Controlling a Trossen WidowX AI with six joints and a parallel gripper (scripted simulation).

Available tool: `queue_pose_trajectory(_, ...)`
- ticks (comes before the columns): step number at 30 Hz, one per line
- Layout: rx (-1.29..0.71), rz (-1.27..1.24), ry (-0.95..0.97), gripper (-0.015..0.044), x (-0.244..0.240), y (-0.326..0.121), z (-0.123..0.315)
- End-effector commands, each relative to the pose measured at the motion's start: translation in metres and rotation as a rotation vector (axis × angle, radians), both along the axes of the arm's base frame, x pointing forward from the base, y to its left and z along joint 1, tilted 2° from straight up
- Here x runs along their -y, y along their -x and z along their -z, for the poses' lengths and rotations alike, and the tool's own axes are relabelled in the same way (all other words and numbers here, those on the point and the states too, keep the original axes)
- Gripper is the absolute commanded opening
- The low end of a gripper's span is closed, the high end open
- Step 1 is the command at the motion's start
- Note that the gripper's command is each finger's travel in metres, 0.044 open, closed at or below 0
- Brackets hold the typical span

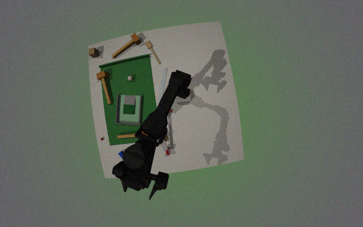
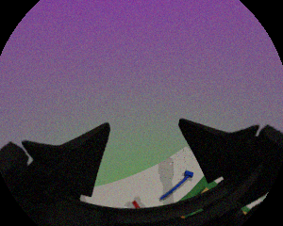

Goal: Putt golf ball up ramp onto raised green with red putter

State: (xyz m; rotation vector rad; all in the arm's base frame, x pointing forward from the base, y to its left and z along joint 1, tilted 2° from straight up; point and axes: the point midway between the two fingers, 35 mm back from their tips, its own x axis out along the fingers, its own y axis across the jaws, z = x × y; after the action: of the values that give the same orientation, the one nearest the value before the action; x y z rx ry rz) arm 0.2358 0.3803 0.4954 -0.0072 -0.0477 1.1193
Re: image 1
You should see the green flat mat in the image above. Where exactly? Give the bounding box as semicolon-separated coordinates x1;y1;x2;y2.
100;57;157;146

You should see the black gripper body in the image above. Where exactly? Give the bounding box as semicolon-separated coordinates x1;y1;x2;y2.
112;158;169;189

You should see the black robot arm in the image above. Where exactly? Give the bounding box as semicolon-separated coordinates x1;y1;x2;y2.
122;70;192;191

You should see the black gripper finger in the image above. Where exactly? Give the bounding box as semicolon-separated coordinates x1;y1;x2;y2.
115;174;128;192
149;185;162;200

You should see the tan cube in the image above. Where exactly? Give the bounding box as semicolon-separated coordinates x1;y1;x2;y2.
88;48;99;58

